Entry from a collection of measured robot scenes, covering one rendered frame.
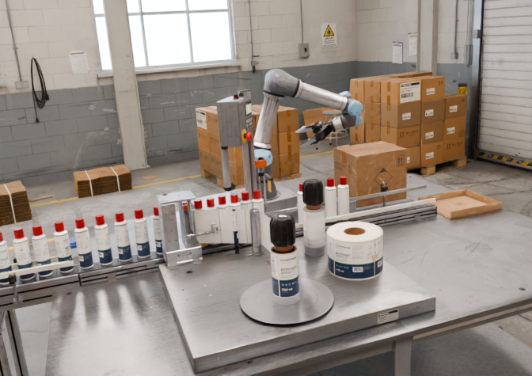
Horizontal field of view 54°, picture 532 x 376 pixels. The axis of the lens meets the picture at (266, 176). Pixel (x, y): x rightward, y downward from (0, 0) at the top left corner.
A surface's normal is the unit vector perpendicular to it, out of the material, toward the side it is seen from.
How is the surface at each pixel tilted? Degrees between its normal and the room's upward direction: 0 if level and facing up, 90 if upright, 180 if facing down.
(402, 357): 90
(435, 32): 90
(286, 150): 92
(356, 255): 90
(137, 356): 0
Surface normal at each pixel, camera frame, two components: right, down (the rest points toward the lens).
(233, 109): -0.26, 0.27
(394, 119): -0.86, 0.18
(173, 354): -0.06, -0.96
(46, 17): 0.45, 0.21
